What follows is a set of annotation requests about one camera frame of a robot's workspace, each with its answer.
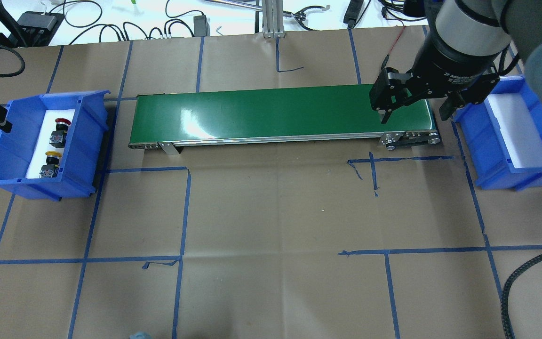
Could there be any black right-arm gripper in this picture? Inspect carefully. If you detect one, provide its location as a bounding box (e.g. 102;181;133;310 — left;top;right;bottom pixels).
368;33;500;124

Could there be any red push button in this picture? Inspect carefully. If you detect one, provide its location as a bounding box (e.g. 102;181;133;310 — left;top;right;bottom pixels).
49;118;72;149

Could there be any yellow push button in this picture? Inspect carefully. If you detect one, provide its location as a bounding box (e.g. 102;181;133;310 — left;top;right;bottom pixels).
39;151;62;178

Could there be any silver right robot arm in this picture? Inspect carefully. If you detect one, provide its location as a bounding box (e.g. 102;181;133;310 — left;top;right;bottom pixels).
369;0;542;124

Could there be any white foam pad left bin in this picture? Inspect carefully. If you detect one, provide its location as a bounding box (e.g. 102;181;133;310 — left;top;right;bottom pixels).
25;109;75;179

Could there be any white foam pad bin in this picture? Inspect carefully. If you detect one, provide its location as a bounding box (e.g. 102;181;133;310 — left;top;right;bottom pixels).
25;109;75;179
487;94;542;168

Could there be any blue left storage bin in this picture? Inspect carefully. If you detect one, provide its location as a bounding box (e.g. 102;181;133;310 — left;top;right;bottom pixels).
0;90;108;201

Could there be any blue storage bin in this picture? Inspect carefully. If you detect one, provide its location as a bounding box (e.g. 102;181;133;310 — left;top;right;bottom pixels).
0;90;108;201
453;75;542;191

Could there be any blue right storage bin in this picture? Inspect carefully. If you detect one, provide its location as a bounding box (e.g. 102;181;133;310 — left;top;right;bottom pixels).
453;75;542;191

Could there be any white foam pad right bin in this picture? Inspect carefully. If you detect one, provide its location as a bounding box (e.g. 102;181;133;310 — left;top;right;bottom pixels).
487;94;542;168

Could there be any green conveyor belt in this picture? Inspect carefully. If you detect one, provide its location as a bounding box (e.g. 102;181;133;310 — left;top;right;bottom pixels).
128;84;441;154

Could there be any black power adapter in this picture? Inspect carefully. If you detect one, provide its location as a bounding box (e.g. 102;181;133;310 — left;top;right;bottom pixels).
193;14;210;37

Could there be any aluminium frame post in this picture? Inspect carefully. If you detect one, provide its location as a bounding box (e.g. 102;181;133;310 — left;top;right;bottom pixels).
262;0;285;39

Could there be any black braided cable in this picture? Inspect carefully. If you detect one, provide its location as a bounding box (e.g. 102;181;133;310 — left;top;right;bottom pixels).
501;244;542;339

